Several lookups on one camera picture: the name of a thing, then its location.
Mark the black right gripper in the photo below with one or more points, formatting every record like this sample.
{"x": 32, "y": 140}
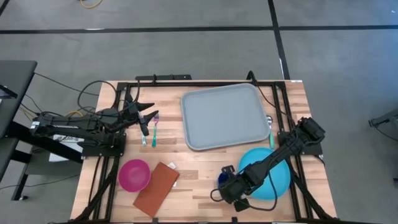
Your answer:
{"x": 236, "y": 186}

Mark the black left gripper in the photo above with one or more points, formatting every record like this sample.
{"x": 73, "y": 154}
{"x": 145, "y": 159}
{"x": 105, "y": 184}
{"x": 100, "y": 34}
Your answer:
{"x": 134, "y": 113}

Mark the blue plastic cup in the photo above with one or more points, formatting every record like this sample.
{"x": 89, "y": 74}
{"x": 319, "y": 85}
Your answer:
{"x": 222, "y": 180}

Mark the turquoise plastic plate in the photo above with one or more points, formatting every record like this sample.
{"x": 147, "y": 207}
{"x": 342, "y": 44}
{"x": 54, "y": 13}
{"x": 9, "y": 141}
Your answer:
{"x": 283, "y": 180}

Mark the pink plastic bowl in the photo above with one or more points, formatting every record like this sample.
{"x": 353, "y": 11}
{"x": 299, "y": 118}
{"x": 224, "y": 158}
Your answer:
{"x": 134, "y": 175}

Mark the orange cloth napkin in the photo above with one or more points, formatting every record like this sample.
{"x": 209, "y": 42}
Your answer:
{"x": 155, "y": 191}

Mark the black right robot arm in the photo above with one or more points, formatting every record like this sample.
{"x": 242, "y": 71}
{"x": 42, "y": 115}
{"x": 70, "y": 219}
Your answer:
{"x": 280, "y": 152}

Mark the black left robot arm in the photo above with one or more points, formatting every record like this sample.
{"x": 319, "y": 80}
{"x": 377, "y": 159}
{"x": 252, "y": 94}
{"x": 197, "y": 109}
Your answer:
{"x": 77, "y": 126}

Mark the grey plastic tray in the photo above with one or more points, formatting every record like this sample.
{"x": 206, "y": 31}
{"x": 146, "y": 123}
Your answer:
{"x": 224, "y": 116}

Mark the white napkin tag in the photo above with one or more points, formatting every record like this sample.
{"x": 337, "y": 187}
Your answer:
{"x": 172, "y": 165}

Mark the white printed paper sheet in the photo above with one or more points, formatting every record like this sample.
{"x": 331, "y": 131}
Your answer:
{"x": 62, "y": 155}

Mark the black desk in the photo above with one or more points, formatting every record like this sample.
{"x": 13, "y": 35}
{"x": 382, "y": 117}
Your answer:
{"x": 15, "y": 81}

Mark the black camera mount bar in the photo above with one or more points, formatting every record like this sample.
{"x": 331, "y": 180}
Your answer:
{"x": 164, "y": 77}

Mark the black metal table frame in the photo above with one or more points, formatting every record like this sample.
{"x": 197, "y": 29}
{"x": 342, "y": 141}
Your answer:
{"x": 202, "y": 84}

